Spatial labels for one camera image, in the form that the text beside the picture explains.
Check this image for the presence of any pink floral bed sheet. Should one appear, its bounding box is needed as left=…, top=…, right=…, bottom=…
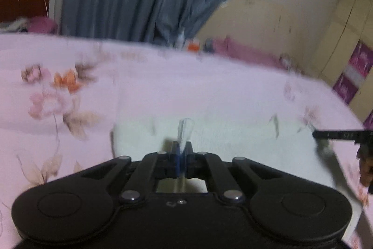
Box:
left=0, top=33, right=373, bottom=249

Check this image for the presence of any pink bedding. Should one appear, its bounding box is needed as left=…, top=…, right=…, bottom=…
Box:
left=212, top=37, right=293, bottom=70

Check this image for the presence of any cream wardrobe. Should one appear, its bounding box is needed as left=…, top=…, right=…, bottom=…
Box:
left=316, top=0, right=373, bottom=123

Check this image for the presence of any light green knit sweater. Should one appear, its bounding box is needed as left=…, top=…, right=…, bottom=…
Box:
left=111, top=116, right=338, bottom=194

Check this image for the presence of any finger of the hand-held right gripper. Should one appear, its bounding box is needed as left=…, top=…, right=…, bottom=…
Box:
left=312, top=129, right=365, bottom=141

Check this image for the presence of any person's right hand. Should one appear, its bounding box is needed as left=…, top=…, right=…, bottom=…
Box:
left=357, top=146, right=373, bottom=188

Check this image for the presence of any pile of bedding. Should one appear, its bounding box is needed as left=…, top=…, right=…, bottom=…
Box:
left=0, top=18, right=31, bottom=34

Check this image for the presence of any cream wooden headboard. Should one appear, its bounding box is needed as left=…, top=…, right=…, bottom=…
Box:
left=195, top=0, right=322, bottom=76

